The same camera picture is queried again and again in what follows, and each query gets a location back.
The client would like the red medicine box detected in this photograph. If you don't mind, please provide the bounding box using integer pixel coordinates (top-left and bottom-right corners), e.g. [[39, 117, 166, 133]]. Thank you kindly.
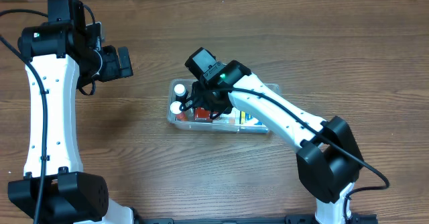
[[194, 107, 212, 123]]

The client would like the white Hansaplast plaster box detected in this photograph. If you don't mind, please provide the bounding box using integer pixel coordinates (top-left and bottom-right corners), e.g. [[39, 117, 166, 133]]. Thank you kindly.
[[217, 108, 241, 125]]

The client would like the blue VapoDrops lozenge box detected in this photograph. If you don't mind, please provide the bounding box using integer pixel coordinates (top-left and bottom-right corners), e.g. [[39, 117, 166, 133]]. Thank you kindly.
[[239, 111, 269, 133]]

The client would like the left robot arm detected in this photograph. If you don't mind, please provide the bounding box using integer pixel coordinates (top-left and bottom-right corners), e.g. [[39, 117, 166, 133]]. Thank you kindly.
[[8, 0, 140, 223]]

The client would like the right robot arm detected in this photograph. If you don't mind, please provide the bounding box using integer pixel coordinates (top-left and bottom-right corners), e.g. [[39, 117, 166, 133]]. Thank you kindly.
[[185, 48, 363, 223]]

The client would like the clear plastic container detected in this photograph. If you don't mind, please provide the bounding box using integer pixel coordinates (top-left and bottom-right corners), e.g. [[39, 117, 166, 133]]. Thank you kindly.
[[166, 78, 281, 133]]

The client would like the dark bottle white cap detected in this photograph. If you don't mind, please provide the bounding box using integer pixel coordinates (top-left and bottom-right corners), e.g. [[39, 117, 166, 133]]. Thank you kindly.
[[174, 84, 188, 103]]

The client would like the orange bottle white cap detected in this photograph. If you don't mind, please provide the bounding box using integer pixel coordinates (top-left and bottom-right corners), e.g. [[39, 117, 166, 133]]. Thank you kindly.
[[170, 101, 188, 121]]

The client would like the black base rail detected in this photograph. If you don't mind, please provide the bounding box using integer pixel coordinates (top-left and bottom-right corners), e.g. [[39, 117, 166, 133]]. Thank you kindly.
[[133, 213, 379, 224]]

